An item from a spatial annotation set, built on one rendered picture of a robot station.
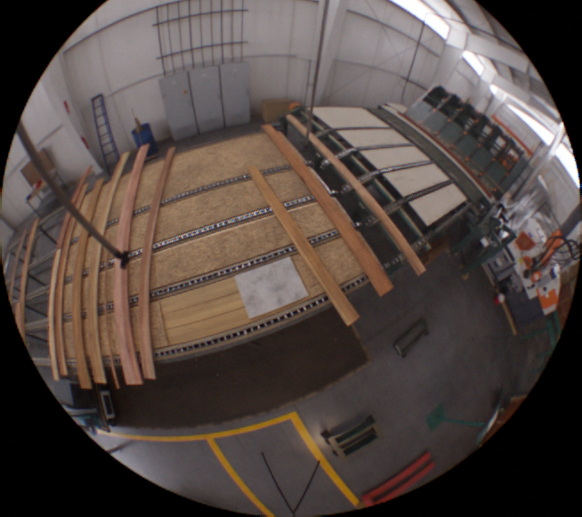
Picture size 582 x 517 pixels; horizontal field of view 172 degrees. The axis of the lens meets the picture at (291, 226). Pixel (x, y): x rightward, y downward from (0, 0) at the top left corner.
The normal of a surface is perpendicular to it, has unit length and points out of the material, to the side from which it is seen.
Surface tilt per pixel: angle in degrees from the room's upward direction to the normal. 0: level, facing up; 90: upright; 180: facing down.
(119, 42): 88
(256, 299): 0
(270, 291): 0
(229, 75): 90
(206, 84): 90
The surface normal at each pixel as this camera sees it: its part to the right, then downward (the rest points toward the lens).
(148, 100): 0.43, 0.73
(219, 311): 0.07, -0.57
